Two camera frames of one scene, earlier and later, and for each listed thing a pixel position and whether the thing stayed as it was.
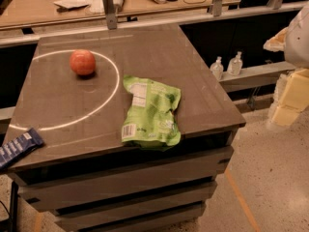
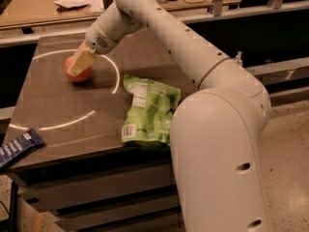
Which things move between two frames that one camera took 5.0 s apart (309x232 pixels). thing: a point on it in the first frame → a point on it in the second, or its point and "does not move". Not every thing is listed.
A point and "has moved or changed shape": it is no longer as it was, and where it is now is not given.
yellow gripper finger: x=294 y=98 → x=101 y=43
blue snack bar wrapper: x=19 y=146 does not move
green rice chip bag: x=150 y=118 does not move
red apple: x=82 y=62 has moved or changed shape
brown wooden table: x=71 y=95 does not move
